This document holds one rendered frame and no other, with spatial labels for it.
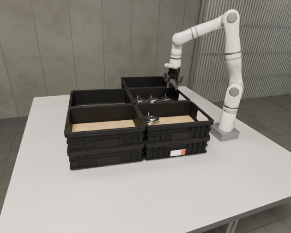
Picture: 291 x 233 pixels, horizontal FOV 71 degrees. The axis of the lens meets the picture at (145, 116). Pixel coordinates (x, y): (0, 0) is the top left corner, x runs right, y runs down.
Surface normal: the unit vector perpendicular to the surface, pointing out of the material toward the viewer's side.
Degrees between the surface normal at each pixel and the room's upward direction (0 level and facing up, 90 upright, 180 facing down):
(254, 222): 0
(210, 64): 90
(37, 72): 90
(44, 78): 90
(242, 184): 0
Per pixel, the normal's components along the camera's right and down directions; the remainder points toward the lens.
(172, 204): 0.05, -0.89
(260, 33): 0.35, 0.44
